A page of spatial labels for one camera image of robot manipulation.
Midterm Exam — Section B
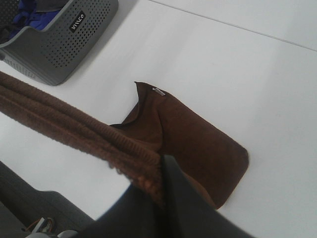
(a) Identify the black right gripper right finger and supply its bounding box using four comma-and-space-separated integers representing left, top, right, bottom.
160, 155, 317, 238

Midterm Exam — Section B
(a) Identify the blue cloth in basket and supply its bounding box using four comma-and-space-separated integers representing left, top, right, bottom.
12, 0, 68, 30

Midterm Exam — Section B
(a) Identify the brown towel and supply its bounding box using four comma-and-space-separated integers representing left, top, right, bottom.
0, 73, 249, 208

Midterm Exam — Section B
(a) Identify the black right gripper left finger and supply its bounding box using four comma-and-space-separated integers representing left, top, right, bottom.
78, 185, 171, 238

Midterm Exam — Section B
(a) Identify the grey perforated plastic basket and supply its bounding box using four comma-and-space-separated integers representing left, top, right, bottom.
0, 0, 118, 85

